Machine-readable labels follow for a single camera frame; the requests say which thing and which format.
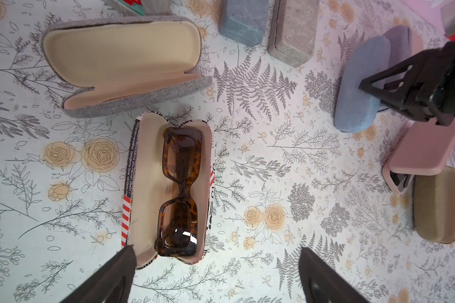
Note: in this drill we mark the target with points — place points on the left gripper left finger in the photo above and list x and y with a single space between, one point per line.
111 283

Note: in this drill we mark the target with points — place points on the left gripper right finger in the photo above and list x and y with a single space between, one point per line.
321 283

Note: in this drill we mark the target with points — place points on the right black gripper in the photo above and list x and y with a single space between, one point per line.
421 87

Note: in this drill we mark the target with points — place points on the light blue case white glasses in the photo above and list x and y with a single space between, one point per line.
356 110

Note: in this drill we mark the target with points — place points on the grey case tan interior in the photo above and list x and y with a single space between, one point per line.
401 43

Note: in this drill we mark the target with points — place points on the grey case mint interior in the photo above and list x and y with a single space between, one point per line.
293 31

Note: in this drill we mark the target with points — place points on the blue-grey case purple glasses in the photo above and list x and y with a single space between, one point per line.
244 21

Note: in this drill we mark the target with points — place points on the pink case black glasses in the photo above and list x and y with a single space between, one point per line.
423 150

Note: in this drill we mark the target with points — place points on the olive closed glasses case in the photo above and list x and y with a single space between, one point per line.
434 206

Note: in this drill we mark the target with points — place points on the grey case with red glasses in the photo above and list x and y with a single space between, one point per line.
141 7

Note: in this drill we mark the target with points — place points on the floral table mat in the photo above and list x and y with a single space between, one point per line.
286 178

